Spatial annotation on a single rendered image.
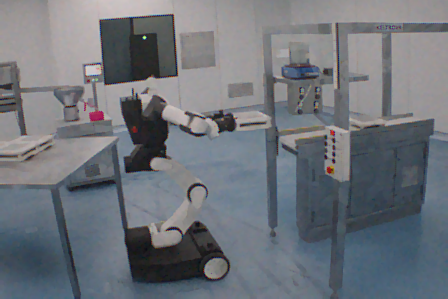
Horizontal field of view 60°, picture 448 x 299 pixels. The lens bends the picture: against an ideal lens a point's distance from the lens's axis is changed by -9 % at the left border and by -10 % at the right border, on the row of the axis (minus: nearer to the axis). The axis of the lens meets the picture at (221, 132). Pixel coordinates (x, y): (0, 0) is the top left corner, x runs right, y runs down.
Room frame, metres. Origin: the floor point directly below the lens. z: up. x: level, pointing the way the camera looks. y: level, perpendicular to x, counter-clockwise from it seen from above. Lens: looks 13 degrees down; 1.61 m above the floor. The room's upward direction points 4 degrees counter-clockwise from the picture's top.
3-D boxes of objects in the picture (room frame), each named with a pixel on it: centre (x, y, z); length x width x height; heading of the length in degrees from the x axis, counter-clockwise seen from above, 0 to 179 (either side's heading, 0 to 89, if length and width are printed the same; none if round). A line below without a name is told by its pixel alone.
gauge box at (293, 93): (2.82, -0.58, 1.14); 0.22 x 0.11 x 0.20; 106
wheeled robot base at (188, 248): (2.66, 0.41, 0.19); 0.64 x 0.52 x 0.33; 106
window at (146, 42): (7.55, 1.36, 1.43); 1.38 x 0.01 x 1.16; 114
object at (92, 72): (4.86, 1.46, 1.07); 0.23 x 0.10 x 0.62; 114
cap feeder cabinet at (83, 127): (4.64, 1.59, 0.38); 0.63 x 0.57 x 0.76; 114
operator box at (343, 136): (2.06, -0.59, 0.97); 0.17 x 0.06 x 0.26; 16
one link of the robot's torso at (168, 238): (2.65, 0.44, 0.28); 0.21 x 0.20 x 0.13; 106
